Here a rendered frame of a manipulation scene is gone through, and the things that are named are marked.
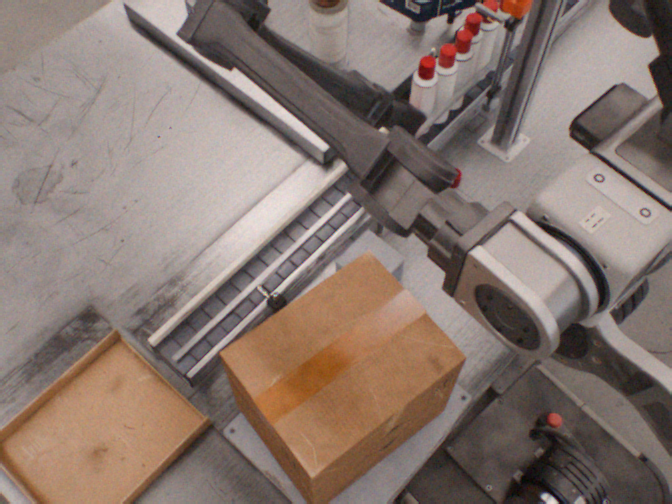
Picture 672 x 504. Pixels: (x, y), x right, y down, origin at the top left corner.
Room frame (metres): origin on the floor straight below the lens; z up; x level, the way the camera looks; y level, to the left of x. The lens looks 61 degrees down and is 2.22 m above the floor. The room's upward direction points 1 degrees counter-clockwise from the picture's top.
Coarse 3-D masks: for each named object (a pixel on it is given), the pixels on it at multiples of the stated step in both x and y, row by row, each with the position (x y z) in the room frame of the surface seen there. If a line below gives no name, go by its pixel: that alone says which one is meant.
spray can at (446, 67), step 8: (440, 48) 1.09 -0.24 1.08; (448, 48) 1.09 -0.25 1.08; (440, 56) 1.08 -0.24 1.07; (448, 56) 1.07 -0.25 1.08; (440, 64) 1.08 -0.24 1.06; (448, 64) 1.07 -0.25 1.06; (456, 64) 1.08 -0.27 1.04; (440, 72) 1.07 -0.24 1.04; (448, 72) 1.06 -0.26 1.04; (456, 72) 1.07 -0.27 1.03; (440, 80) 1.06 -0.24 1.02; (448, 80) 1.06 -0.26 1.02; (440, 88) 1.06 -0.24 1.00; (448, 88) 1.06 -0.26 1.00; (440, 96) 1.06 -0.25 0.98; (448, 96) 1.06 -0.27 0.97; (440, 104) 1.06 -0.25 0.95; (432, 112) 1.06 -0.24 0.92; (448, 112) 1.07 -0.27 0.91; (440, 120) 1.06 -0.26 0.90
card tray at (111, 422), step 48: (96, 384) 0.49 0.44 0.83; (144, 384) 0.49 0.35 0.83; (0, 432) 0.40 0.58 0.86; (48, 432) 0.40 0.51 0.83; (96, 432) 0.40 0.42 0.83; (144, 432) 0.40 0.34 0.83; (192, 432) 0.39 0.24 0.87; (48, 480) 0.32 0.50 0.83; (96, 480) 0.31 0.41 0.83; (144, 480) 0.30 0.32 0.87
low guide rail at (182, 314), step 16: (384, 128) 1.03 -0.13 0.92; (336, 176) 0.91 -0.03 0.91; (320, 192) 0.87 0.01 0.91; (304, 208) 0.84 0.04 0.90; (240, 256) 0.72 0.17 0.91; (224, 272) 0.68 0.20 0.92; (208, 288) 0.65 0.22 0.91; (192, 304) 0.62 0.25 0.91; (176, 320) 0.58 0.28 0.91; (160, 336) 0.55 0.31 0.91
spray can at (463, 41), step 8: (464, 32) 1.13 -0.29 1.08; (456, 40) 1.12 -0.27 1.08; (464, 40) 1.11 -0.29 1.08; (456, 48) 1.11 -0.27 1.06; (464, 48) 1.11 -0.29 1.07; (472, 48) 1.13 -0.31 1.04; (456, 56) 1.11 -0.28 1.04; (464, 56) 1.10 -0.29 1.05; (472, 56) 1.11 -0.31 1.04; (464, 64) 1.10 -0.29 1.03; (464, 72) 1.10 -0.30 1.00; (456, 80) 1.10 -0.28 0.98; (464, 80) 1.10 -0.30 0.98; (456, 88) 1.10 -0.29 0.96; (456, 104) 1.10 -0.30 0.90
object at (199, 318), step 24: (576, 0) 1.43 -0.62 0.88; (336, 192) 0.89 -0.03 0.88; (312, 216) 0.83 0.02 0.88; (336, 216) 0.83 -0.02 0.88; (288, 240) 0.77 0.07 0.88; (312, 240) 0.77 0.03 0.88; (264, 264) 0.72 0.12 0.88; (288, 264) 0.72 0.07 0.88; (240, 288) 0.67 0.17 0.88; (264, 288) 0.67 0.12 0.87; (192, 312) 0.62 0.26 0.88; (216, 312) 0.62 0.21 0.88; (240, 312) 0.61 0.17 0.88; (168, 336) 0.57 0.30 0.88; (192, 336) 0.57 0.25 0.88; (216, 336) 0.57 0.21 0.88; (168, 360) 0.52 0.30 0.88; (192, 360) 0.52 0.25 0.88
